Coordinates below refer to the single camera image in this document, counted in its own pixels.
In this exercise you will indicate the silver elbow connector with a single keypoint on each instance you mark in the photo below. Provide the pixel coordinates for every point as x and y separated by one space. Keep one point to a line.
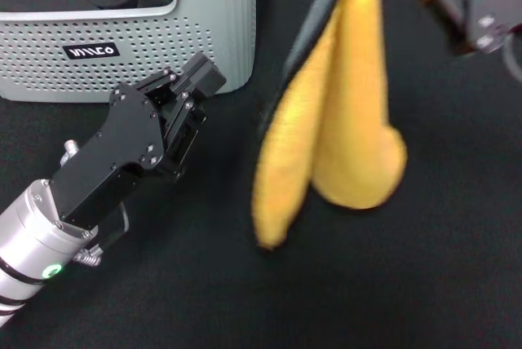
70 149

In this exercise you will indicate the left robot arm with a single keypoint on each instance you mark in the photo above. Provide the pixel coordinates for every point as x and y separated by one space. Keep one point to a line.
32 235

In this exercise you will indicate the grey perforated storage box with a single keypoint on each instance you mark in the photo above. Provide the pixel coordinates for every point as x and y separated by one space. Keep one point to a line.
163 39

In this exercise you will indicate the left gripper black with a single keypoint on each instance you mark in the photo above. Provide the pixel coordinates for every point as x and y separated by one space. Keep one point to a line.
122 141

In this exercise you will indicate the grey yellow towel black trim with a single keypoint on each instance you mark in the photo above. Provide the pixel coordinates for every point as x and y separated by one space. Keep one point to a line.
355 120

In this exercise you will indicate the black tablecloth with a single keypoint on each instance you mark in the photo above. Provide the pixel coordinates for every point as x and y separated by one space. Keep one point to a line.
448 243

